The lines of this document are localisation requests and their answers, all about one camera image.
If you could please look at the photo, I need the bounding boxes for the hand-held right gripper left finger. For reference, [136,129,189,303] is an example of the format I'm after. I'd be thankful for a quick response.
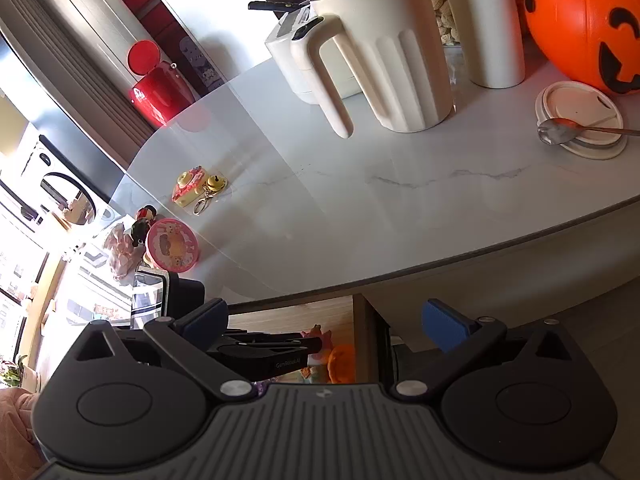
[75,299,254,402]

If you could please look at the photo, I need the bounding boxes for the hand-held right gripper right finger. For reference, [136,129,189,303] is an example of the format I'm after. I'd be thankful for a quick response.
[391,299,572,402]

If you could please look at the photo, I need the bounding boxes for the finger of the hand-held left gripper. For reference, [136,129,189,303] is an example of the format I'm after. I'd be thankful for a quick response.
[215,332,324,361]

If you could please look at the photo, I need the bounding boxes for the pink cat squishy toy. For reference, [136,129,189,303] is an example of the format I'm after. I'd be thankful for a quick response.
[302,325,336,361]

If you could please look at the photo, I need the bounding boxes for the small orange pumpkin toy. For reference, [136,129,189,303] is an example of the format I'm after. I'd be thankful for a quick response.
[327,344,357,384]

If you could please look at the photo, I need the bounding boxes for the pink round tin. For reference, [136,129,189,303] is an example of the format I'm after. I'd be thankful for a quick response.
[146,219,201,272]

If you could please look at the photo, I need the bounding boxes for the pink white candy bag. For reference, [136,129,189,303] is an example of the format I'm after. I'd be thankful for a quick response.
[102,222,146,279]

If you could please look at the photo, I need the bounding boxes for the small doll figure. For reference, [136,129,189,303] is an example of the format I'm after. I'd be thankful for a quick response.
[131,205,159,249]

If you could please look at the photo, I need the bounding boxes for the yellow pink toy camera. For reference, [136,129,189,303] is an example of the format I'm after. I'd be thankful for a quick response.
[172,166,214,207]

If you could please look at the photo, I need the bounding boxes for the gold bell keychain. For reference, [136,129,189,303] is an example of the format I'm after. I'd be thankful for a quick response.
[194,174,227,216]

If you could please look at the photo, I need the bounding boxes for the white coffee table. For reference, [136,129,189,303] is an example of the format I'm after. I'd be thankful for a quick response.
[102,35,640,361]

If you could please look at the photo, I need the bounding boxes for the white washing machine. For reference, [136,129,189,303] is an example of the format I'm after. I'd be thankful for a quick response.
[20,135,118,233]

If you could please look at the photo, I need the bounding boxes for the potted plant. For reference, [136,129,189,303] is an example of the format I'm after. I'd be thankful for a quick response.
[0,355,31,387]

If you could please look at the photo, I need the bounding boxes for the grey door panel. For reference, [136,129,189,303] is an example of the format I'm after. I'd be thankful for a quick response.
[0,25,126,186]

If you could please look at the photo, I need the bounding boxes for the red flower-shaped trash can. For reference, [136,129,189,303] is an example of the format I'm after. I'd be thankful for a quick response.
[126,40,197,129]

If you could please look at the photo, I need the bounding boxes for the pale cloth garment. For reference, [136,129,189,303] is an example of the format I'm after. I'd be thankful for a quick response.
[0,389,47,480]

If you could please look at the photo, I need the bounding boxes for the grey cartoon printed board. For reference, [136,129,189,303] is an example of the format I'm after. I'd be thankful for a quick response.
[177,35,227,97]

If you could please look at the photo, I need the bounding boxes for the metal spoon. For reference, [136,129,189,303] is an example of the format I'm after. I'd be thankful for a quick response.
[537,117,640,146]

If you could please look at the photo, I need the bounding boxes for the white cup lid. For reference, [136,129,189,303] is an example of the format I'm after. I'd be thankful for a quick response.
[535,81,629,160]

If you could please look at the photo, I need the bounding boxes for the cream ribbed kettle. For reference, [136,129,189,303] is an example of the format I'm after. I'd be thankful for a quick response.
[290,0,456,139]

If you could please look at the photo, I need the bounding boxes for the white tumbler grey lid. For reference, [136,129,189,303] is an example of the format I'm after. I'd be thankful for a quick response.
[432,0,526,89]

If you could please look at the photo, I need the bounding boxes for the orange pumpkin bucket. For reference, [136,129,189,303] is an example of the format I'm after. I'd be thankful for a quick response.
[520,0,640,96]

